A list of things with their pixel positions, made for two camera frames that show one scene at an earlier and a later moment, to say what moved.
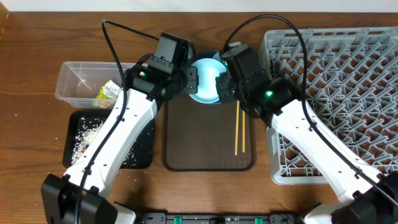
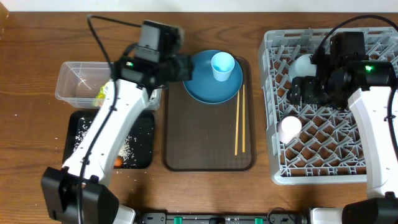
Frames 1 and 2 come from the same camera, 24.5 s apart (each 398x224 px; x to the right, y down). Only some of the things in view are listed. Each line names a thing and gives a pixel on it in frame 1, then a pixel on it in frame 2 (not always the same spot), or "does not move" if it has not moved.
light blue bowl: (208, 70) to (301, 66)
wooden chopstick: (244, 131) does not move
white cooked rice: (87, 129) does not move
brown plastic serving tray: (200, 137) does not move
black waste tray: (81, 129) does not move
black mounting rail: (282, 218) does not move
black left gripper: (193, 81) to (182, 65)
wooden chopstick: (237, 127) does not move
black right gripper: (222, 88) to (300, 90)
